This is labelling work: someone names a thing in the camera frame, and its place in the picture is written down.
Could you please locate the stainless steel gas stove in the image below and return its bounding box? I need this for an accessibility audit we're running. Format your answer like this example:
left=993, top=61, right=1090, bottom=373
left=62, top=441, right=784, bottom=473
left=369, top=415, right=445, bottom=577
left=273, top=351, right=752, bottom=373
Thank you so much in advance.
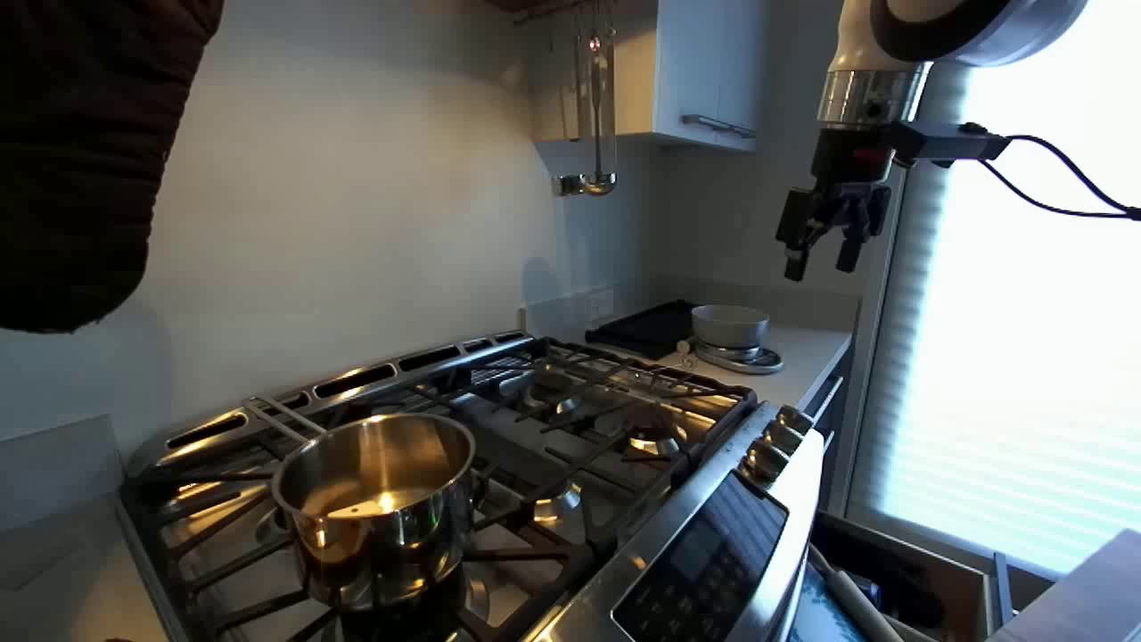
left=115, top=333, right=831, bottom=642

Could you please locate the steel stove knob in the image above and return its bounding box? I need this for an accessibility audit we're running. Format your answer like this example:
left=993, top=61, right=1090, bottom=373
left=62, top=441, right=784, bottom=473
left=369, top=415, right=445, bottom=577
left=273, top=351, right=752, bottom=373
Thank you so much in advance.
left=776, top=407, right=820, bottom=441
left=743, top=441, right=789, bottom=486
left=760, top=423, right=806, bottom=462

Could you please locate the round steel kitchen scale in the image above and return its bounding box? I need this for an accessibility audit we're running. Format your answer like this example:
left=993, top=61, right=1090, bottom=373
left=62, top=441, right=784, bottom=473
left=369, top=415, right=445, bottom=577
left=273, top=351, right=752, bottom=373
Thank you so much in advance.
left=690, top=338, right=789, bottom=378

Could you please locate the stainless steel saucepan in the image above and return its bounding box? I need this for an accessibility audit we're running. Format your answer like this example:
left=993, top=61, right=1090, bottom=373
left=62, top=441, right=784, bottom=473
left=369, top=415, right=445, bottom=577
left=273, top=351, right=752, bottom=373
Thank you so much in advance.
left=268, top=411, right=480, bottom=617

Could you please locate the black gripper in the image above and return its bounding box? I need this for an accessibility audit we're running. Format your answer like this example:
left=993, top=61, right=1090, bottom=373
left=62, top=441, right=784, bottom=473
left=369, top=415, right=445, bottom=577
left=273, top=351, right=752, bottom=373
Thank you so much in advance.
left=773, top=124, right=899, bottom=285

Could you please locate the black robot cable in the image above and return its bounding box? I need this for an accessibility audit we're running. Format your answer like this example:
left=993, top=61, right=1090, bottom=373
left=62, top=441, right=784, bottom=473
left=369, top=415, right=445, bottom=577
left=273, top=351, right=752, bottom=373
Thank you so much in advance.
left=972, top=120, right=1141, bottom=225

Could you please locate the small steel ladle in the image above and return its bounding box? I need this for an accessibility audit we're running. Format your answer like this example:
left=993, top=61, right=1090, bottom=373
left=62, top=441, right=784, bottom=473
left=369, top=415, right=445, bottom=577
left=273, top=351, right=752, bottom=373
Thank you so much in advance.
left=555, top=22, right=625, bottom=201

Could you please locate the white window blind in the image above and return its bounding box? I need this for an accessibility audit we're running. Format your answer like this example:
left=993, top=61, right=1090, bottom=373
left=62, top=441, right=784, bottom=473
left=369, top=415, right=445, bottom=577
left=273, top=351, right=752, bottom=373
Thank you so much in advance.
left=848, top=0, right=1141, bottom=581

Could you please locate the grey round bowl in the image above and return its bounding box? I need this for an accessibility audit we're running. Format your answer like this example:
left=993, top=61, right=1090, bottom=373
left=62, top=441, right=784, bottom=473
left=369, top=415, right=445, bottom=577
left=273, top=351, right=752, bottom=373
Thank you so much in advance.
left=689, top=300, right=773, bottom=354

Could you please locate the wooden board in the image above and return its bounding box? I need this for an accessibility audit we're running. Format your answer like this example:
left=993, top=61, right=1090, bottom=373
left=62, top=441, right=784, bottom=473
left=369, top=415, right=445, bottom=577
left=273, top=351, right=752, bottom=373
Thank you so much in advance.
left=990, top=527, right=1141, bottom=642

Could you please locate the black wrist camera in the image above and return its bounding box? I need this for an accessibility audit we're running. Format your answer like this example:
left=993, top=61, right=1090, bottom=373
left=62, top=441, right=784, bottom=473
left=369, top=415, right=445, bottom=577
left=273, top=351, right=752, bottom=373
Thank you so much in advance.
left=889, top=120, right=1012, bottom=170

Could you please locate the dark open storage box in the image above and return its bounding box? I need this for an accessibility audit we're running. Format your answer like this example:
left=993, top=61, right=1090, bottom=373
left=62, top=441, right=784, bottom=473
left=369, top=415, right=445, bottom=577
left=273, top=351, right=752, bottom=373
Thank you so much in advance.
left=814, top=511, right=1012, bottom=642

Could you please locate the black rectangular tray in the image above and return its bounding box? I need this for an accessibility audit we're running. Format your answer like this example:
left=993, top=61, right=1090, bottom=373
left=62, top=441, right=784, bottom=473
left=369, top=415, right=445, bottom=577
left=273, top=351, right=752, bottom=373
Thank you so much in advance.
left=582, top=296, right=706, bottom=361

